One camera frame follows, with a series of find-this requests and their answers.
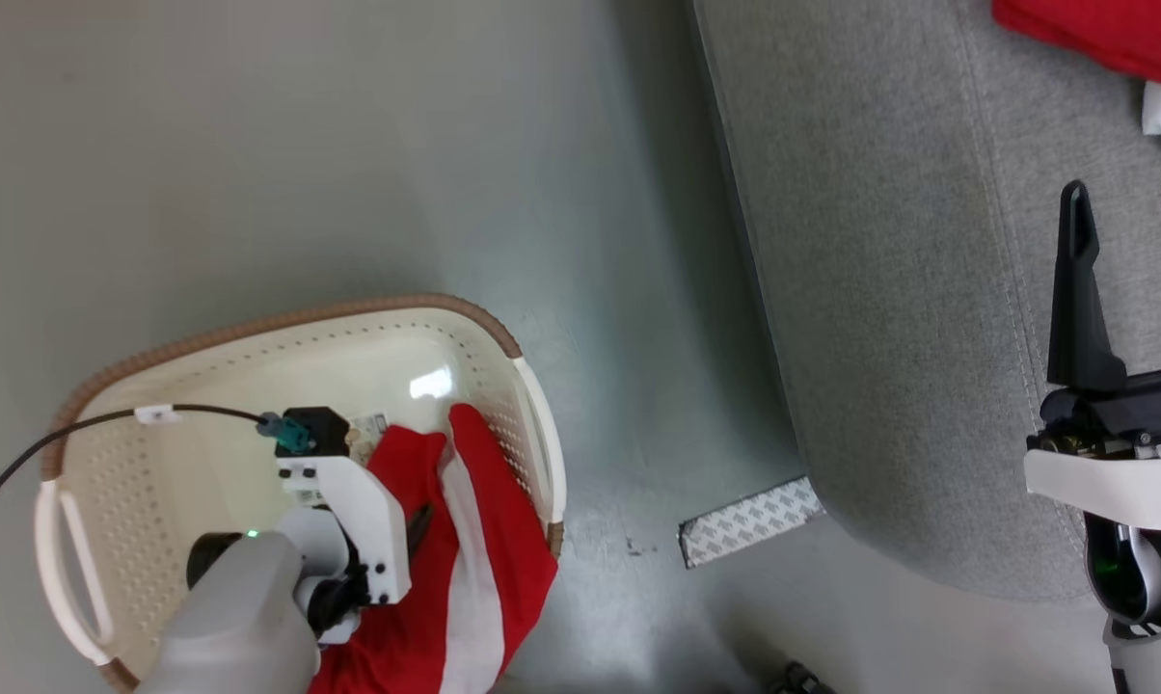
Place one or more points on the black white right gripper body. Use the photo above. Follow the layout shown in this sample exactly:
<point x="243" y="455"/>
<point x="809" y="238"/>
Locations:
<point x="1120" y="482"/>

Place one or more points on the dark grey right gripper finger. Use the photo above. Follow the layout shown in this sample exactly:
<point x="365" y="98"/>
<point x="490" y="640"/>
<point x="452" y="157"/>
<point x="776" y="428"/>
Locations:
<point x="1080" y="328"/>

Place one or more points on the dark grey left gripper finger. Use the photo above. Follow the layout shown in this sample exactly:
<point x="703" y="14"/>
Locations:
<point x="418" y="528"/>

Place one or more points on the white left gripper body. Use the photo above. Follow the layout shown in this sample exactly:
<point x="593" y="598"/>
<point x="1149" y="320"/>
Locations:
<point x="373" y="540"/>

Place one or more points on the red and white garment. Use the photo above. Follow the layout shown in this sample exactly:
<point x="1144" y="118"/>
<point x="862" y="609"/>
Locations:
<point x="503" y="540"/>

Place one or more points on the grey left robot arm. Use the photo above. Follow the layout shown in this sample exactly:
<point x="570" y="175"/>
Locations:
<point x="233" y="627"/>

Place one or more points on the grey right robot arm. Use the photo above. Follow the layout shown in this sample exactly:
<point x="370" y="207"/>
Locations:
<point x="1159" y="660"/>

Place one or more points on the grey fabric sofa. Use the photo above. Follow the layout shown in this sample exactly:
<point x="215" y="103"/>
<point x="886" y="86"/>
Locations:
<point x="879" y="241"/>

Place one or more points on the red cloth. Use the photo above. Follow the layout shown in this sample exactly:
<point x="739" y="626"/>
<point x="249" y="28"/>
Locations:
<point x="1111" y="29"/>

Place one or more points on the white perforated laundry basket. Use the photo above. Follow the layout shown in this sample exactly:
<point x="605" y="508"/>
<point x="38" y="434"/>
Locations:
<point x="204" y="386"/>

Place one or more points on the grey patterned floor tape strip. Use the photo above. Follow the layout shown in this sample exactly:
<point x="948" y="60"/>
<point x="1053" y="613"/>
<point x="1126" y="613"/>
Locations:
<point x="749" y="520"/>

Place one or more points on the small black floor object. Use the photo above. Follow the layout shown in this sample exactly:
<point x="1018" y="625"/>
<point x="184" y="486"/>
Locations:
<point x="797" y="680"/>

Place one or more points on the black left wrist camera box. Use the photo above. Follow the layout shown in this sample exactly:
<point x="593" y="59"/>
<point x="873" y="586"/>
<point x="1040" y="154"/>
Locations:
<point x="315" y="429"/>

